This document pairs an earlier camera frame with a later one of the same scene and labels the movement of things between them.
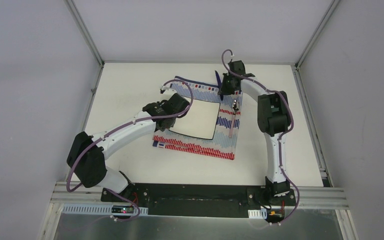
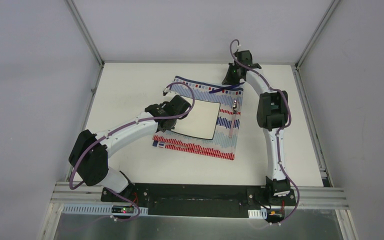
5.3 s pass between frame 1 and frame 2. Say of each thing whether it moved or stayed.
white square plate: stayed
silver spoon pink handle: stayed
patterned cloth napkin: stayed
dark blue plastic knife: moved
